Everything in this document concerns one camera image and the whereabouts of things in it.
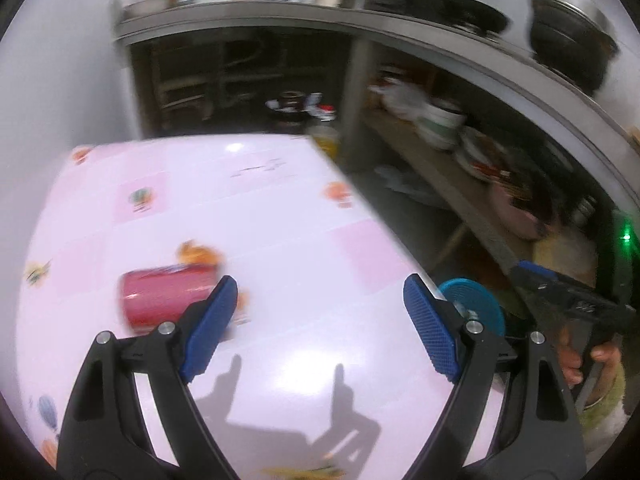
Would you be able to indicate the person's right forearm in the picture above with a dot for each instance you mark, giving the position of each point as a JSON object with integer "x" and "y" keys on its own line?
{"x": 607, "y": 400}

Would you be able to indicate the red can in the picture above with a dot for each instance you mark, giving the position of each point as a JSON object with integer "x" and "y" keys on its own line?
{"x": 155, "y": 297}

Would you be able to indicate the stack of plates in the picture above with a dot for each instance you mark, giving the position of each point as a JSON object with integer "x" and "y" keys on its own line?
{"x": 480, "y": 155}

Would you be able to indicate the stack of white bowls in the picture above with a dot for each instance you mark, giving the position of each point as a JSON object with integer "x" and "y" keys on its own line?
{"x": 440, "y": 125}

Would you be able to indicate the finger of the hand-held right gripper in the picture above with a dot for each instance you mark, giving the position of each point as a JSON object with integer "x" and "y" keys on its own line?
{"x": 532, "y": 275}

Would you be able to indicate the person's right hand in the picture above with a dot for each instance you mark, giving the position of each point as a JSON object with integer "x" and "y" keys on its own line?
{"x": 570, "y": 360}

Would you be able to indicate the black cooking pot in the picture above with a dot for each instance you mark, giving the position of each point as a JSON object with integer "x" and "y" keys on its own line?
{"x": 570, "y": 55}

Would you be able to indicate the pink basin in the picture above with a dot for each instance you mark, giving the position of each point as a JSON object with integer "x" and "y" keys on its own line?
{"x": 520, "y": 220}

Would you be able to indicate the dark clay pot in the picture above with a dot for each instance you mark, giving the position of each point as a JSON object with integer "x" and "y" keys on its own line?
{"x": 287, "y": 107}

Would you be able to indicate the blue plastic stool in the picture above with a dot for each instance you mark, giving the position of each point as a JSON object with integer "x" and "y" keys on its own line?
{"x": 475, "y": 300}

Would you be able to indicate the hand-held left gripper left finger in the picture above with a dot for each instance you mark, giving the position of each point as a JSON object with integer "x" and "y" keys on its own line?
{"x": 210, "y": 330}

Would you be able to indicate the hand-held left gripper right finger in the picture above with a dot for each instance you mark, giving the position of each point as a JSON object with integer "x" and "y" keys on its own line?
{"x": 432, "y": 330}

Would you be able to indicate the white plastic bag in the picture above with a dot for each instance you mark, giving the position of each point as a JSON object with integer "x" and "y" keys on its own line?
{"x": 400, "y": 97}

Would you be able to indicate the steel kitchen counter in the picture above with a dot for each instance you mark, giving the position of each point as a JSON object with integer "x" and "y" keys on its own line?
{"x": 300, "y": 12}

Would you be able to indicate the plastic jug with red cap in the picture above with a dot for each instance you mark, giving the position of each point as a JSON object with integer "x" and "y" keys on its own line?
{"x": 325, "y": 140}

